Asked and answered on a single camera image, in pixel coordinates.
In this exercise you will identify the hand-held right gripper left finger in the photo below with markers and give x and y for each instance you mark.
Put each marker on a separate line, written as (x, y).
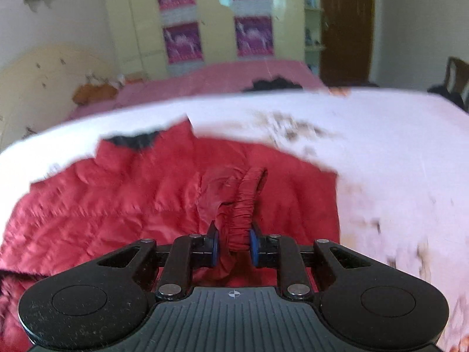
(215, 250)

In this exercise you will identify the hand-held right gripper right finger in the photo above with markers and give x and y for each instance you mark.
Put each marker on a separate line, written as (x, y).
(254, 250)

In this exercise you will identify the red puffer jacket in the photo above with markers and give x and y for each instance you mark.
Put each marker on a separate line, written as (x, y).
(110, 209)

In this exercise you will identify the white floral bedsheet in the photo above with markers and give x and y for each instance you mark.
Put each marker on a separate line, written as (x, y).
(384, 146)

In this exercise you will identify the dark cloth on bed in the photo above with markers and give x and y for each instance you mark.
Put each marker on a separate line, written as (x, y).
(273, 84)

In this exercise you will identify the pink bedsheet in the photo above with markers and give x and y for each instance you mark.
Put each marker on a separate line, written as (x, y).
(220, 80)

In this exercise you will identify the open corner shelf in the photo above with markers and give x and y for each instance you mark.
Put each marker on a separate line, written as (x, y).
(313, 25)

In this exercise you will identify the cream bed headboard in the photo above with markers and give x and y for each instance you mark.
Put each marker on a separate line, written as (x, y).
(44, 88)

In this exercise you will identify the cream wardrobe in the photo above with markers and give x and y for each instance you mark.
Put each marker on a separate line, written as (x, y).
(139, 25)

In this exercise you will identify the brown wooden door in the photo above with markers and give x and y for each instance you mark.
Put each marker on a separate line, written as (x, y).
(346, 25)

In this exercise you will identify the dark cloth on chair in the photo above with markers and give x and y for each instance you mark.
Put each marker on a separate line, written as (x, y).
(441, 93)

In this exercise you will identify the wooden chair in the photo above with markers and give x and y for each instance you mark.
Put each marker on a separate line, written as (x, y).
(458, 77)

